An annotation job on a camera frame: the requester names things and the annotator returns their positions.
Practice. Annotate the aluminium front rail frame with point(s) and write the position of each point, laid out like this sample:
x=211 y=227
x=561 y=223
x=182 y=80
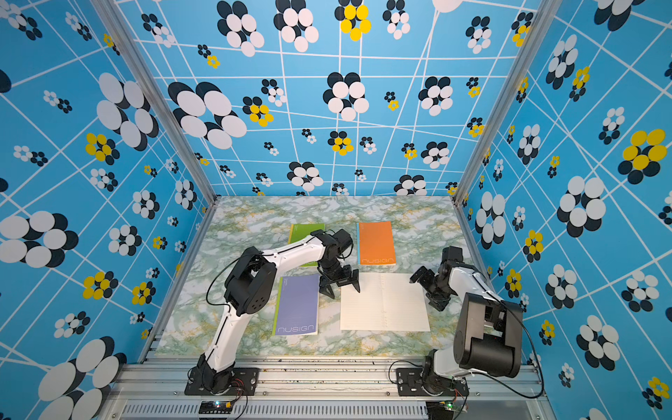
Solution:
x=324 y=387

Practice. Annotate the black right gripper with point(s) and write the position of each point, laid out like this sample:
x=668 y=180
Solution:
x=439 y=300

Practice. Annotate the aluminium left corner post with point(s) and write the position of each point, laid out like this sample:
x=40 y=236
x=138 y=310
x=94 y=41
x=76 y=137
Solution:
x=112 y=20

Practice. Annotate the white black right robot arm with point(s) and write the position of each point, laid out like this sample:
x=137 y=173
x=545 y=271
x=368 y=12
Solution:
x=489 y=335

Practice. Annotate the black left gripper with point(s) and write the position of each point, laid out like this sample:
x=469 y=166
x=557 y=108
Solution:
x=354 y=279

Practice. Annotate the left controller circuit board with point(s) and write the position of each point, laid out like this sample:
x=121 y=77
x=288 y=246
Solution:
x=216 y=408

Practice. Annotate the green cover notebook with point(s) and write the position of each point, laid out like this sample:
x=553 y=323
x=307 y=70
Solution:
x=300 y=236

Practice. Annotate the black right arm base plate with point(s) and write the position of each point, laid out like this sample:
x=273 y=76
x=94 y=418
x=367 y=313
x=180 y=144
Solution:
x=412 y=382

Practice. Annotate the aluminium corner post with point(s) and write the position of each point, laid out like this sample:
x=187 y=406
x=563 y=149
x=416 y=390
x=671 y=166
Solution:
x=521 y=65
x=112 y=20

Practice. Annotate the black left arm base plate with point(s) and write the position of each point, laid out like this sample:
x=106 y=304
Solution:
x=204 y=383

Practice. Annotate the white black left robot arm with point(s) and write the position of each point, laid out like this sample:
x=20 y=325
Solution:
x=248 y=289

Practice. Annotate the right controller circuit board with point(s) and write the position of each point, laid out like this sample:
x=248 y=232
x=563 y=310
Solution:
x=440 y=410

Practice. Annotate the aluminium right corner post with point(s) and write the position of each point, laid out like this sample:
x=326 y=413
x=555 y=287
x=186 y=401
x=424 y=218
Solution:
x=521 y=65

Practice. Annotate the controller circuit board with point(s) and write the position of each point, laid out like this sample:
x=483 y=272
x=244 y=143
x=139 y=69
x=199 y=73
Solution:
x=216 y=408
x=440 y=410

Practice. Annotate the orange cover notebook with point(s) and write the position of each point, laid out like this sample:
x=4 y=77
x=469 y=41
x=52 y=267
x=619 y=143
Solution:
x=376 y=244

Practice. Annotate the purple cover notebook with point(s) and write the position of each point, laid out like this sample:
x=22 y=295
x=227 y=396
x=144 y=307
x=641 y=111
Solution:
x=297 y=307

